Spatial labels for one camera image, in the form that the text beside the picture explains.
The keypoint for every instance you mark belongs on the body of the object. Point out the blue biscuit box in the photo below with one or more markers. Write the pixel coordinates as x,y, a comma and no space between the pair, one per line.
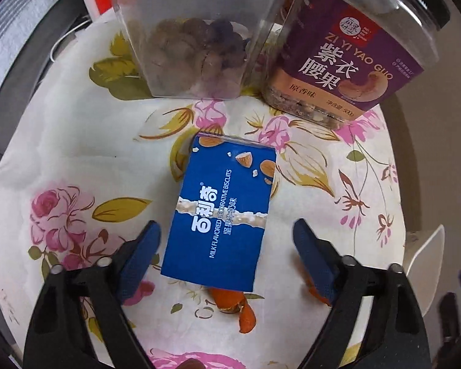
219,215

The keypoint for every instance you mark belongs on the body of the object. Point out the cream plastic trash bin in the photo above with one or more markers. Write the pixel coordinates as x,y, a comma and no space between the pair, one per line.
426,250

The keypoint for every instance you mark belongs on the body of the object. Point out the grey striped armrest cover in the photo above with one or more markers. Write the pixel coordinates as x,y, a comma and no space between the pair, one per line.
19,38

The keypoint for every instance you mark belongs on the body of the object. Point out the purple label nut jar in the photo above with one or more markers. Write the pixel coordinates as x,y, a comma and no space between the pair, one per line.
330,65

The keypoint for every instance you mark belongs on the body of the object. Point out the floral tablecloth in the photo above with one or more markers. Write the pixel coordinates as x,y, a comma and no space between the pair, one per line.
80,153

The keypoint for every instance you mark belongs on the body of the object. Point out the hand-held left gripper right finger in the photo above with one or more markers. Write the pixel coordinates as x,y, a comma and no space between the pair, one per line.
315,261

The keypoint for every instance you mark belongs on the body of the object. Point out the clear jar with black lid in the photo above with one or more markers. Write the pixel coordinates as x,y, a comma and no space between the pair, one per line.
192,46

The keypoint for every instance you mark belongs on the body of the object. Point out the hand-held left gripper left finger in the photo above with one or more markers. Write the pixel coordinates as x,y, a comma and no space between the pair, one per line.
136,265

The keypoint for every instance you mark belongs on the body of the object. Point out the orange peel piece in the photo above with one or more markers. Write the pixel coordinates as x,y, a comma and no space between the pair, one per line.
247,315
315,294

